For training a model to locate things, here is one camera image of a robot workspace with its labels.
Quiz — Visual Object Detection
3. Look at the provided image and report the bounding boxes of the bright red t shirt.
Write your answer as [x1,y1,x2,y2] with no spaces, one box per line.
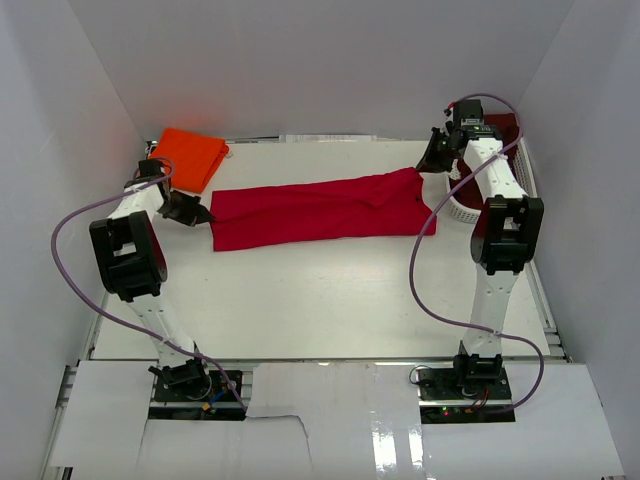
[210,167,432,252]

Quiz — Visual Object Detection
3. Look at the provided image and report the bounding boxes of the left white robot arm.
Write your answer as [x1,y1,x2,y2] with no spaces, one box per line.
[89,157,214,399]

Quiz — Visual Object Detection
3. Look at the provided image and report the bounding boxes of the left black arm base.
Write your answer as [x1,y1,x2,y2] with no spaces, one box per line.
[148,367,246,421]

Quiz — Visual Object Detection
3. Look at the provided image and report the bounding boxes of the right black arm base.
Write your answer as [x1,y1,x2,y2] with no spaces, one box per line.
[408,365,516,425]

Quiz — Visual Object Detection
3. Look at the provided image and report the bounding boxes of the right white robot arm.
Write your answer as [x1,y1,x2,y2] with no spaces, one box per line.
[416,94,544,399]

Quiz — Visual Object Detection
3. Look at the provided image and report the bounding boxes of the white plastic basket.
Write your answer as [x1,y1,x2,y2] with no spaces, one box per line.
[446,137,537,224]

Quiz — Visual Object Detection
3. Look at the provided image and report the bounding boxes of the dark maroon t shirt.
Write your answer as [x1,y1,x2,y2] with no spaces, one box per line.
[448,113,519,210]

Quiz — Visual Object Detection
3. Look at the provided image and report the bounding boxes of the folded orange t shirt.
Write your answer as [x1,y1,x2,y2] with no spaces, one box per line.
[150,128,230,194]

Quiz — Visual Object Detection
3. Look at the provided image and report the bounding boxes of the white printed label strip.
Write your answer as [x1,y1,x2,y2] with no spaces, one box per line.
[279,134,377,143]

